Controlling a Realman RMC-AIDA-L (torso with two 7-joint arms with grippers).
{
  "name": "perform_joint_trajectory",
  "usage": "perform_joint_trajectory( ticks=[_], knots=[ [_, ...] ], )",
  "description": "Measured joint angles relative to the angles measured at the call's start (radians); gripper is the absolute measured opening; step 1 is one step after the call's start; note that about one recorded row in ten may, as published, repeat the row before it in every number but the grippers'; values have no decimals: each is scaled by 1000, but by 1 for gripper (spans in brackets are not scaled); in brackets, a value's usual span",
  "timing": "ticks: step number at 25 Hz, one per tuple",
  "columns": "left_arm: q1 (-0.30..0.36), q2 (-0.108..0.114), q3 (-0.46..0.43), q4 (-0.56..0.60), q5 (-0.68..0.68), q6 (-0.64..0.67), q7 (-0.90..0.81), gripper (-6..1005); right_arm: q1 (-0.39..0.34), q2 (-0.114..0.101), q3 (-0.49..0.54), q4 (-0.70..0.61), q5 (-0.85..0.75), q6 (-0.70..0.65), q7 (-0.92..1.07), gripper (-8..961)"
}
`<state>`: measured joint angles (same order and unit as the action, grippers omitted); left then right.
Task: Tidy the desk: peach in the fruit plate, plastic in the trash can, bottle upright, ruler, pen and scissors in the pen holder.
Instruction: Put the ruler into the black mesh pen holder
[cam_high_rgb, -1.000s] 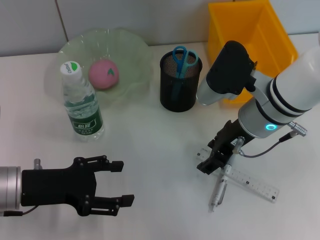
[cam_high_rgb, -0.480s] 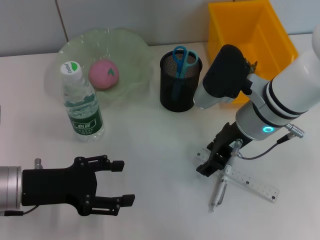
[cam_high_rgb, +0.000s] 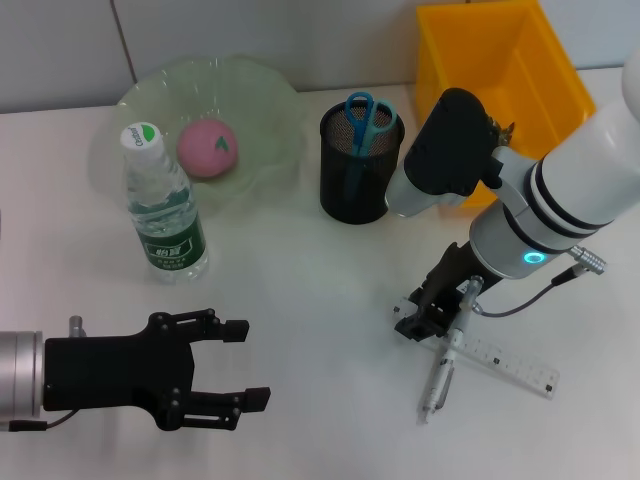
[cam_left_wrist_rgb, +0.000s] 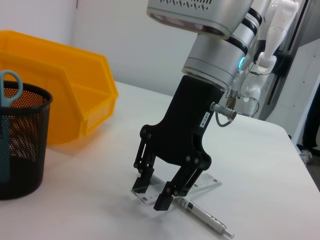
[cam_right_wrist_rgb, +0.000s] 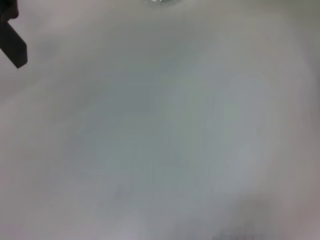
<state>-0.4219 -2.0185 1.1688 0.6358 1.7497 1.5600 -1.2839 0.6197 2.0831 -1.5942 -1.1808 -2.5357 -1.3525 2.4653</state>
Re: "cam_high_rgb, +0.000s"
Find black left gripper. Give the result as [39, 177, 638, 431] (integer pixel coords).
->
[43, 307, 273, 432]

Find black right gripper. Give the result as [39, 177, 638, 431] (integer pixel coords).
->
[393, 242, 497, 344]

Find silver pen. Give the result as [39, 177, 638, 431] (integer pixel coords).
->
[416, 294, 474, 426]

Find clear plastic ruler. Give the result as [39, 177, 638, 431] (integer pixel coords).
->
[392, 297, 561, 402]

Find clear green-label water bottle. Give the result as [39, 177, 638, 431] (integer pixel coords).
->
[118, 119, 210, 284]

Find blue scissors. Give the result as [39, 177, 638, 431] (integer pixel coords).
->
[343, 91, 399, 204]

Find small green toy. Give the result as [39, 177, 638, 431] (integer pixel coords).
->
[490, 117, 516, 147]

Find pink toy peach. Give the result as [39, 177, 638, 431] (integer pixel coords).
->
[176, 118, 240, 182]

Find black mesh pen holder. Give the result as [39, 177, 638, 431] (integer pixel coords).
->
[318, 99, 407, 225]

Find green glass fruit plate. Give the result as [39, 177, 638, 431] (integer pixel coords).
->
[113, 53, 308, 201]

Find yellow plastic bin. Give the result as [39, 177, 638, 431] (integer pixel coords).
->
[414, 0, 598, 210]

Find right gripper silver plug cable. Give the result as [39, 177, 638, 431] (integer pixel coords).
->
[459, 243, 610, 320]

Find left arm black plug cable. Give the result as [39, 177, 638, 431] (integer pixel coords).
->
[0, 314, 84, 434]

